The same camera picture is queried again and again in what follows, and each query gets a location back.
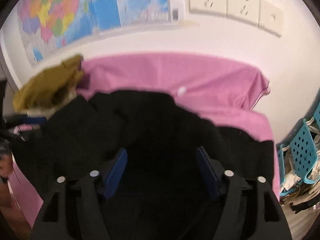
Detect black button jacket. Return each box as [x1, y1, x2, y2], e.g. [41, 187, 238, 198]
[10, 89, 276, 240]

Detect white clothes in basket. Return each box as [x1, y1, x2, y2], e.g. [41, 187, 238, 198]
[280, 115, 320, 214]

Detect blue perforated plastic basket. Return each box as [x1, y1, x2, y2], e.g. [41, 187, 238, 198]
[277, 102, 320, 198]

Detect person's left hand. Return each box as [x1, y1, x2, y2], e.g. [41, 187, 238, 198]
[0, 152, 13, 178]

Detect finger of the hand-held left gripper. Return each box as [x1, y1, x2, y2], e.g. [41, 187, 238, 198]
[2, 114, 47, 131]

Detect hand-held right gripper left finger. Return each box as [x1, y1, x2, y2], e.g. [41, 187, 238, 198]
[32, 147, 128, 240]

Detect pink bed sheet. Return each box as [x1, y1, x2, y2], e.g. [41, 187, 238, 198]
[7, 52, 281, 228]

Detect olive brown garment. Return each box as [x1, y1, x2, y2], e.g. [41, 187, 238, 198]
[12, 53, 85, 118]

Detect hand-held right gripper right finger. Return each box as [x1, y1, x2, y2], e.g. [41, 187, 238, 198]
[196, 146, 292, 240]

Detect colourful wall map poster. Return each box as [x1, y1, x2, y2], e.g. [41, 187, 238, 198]
[16, 0, 173, 67]

